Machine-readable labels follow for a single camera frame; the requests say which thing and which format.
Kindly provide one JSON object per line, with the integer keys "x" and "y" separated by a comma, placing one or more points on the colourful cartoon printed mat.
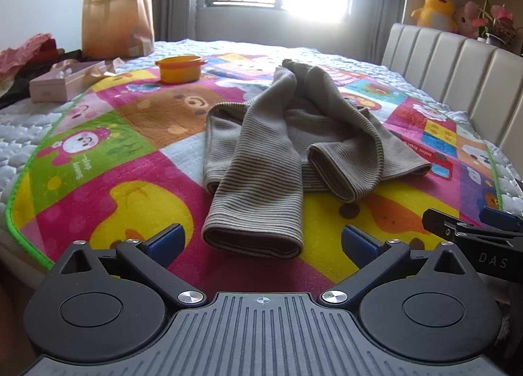
{"x": 135, "y": 180}

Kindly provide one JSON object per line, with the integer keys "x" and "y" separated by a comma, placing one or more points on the yellow duck plush toy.
{"x": 437, "y": 4}

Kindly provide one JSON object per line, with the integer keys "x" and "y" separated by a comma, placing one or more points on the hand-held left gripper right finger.
{"x": 359, "y": 246}

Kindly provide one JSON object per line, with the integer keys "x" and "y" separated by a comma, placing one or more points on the potted pink flower plant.
{"x": 496, "y": 18}

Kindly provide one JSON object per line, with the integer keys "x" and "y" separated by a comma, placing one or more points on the red cloth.
{"x": 49, "y": 47}

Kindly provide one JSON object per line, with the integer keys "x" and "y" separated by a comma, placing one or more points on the pink crumpled cloth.
{"x": 20, "y": 55}

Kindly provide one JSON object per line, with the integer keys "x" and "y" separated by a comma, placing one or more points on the orange lidded container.
{"x": 179, "y": 71}

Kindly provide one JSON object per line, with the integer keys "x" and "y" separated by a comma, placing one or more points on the pink gift box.
{"x": 53, "y": 88}

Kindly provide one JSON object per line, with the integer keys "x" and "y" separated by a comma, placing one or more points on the brown striped knit garment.
{"x": 261, "y": 163}

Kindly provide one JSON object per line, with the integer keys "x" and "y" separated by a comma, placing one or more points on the beige padded headboard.
{"x": 449, "y": 69}

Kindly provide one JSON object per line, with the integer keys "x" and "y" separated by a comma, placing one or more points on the pink plush toy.
{"x": 465, "y": 20}

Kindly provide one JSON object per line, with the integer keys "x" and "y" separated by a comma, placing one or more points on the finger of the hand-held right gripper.
{"x": 447, "y": 221}
{"x": 502, "y": 221}

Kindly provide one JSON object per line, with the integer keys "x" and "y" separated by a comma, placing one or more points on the brown paper bag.
{"x": 114, "y": 25}

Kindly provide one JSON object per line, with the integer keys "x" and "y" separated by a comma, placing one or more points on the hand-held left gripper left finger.
{"x": 168, "y": 242}

